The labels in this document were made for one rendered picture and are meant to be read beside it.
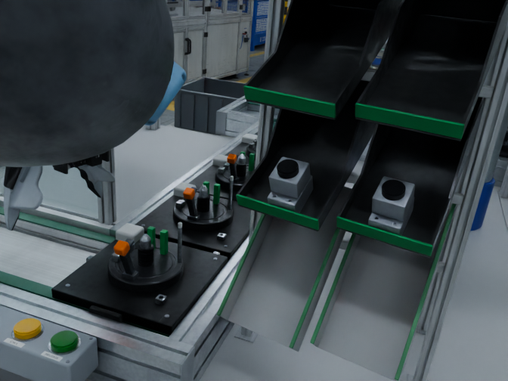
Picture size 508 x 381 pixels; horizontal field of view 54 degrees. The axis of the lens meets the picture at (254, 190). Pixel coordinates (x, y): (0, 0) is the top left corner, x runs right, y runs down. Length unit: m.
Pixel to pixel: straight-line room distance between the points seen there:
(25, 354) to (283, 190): 0.47
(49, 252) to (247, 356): 0.49
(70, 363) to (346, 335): 0.42
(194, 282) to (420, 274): 0.40
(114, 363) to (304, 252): 0.36
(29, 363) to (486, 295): 0.97
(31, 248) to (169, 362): 0.51
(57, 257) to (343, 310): 0.63
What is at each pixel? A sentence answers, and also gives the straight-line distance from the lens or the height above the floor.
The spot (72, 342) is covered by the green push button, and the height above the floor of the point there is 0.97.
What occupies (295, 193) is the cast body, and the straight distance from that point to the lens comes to 0.68.
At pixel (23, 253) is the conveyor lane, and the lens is 1.18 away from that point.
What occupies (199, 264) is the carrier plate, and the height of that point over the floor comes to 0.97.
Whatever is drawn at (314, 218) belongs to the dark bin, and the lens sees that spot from 0.68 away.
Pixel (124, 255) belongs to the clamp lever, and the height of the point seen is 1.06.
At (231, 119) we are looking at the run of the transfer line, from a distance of 2.09.
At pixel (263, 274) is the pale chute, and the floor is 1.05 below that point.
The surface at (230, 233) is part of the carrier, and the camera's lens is 1.11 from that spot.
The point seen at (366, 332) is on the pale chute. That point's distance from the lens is 0.80.
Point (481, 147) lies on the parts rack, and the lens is 0.76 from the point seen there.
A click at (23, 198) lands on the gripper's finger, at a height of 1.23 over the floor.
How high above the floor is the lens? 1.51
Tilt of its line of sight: 24 degrees down
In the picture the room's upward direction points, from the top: 5 degrees clockwise
